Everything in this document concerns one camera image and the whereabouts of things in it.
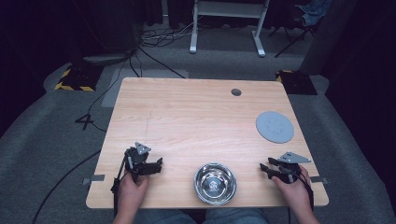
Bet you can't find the grey round disc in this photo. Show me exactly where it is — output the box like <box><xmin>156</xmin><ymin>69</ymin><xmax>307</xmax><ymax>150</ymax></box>
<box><xmin>255</xmin><ymin>110</ymin><xmax>295</xmax><ymax>145</ymax></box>

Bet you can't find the right hand-held gripper cable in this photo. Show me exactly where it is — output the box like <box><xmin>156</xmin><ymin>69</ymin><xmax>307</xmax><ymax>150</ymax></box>
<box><xmin>292</xmin><ymin>170</ymin><xmax>316</xmax><ymax>213</ymax></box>

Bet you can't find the white desk frame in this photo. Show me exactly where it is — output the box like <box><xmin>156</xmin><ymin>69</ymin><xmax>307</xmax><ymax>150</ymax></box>
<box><xmin>189</xmin><ymin>0</ymin><xmax>271</xmax><ymax>58</ymax></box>

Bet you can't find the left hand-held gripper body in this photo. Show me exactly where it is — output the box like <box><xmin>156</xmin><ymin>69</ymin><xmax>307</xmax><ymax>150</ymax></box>
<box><xmin>123</xmin><ymin>141</ymin><xmax>152</xmax><ymax>183</ymax></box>

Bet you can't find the grey column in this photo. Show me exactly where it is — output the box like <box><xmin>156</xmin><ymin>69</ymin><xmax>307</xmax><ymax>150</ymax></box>
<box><xmin>299</xmin><ymin>0</ymin><xmax>360</xmax><ymax>77</ymax></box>

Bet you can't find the hand-held gripper cable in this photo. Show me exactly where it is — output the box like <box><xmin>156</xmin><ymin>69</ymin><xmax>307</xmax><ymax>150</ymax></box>
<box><xmin>292</xmin><ymin>170</ymin><xmax>316</xmax><ymax>213</ymax></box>
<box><xmin>109</xmin><ymin>153</ymin><xmax>131</xmax><ymax>217</ymax></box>

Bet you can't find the black yellow striped base plate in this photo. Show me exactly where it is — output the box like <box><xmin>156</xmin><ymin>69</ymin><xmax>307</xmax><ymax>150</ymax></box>
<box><xmin>275</xmin><ymin>69</ymin><xmax>318</xmax><ymax>96</ymax></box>
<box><xmin>53</xmin><ymin>63</ymin><xmax>106</xmax><ymax>93</ymax></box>

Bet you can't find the folding chair with blue cloth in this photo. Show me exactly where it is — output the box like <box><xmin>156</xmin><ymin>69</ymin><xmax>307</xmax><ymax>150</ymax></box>
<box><xmin>268</xmin><ymin>0</ymin><xmax>332</xmax><ymax>59</ymax></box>

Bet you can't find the long black floor cable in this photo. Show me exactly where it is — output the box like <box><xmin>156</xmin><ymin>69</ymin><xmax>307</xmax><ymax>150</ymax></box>
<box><xmin>87</xmin><ymin>46</ymin><xmax>187</xmax><ymax>133</ymax></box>

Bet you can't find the bundle of floor cables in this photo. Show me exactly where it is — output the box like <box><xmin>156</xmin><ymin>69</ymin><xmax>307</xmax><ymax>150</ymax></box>
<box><xmin>139</xmin><ymin>18</ymin><xmax>196</xmax><ymax>49</ymax></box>

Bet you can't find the stainless steel bowl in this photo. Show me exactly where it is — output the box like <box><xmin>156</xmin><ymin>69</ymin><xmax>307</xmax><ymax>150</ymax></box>
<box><xmin>192</xmin><ymin>161</ymin><xmax>238</xmax><ymax>206</ymax></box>

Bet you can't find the person's left hand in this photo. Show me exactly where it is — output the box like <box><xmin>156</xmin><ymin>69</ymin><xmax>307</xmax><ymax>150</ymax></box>
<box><xmin>116</xmin><ymin>170</ymin><xmax>150</xmax><ymax>217</ymax></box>

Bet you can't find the grey tape strip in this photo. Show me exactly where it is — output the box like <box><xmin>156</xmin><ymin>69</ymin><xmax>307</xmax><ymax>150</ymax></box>
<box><xmin>81</xmin><ymin>174</ymin><xmax>106</xmax><ymax>187</ymax></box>
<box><xmin>309</xmin><ymin>175</ymin><xmax>330</xmax><ymax>185</ymax></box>

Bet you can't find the left hand-held gripper cable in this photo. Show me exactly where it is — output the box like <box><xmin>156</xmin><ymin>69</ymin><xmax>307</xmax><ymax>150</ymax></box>
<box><xmin>109</xmin><ymin>153</ymin><xmax>131</xmax><ymax>217</ymax></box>

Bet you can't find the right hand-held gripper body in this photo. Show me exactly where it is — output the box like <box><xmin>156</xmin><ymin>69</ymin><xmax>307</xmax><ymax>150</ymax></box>
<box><xmin>276</xmin><ymin>150</ymin><xmax>313</xmax><ymax>185</ymax></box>

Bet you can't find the person's right hand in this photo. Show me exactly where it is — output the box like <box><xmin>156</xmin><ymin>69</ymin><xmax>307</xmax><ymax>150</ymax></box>
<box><xmin>271</xmin><ymin>165</ymin><xmax>313</xmax><ymax>217</ymax></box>

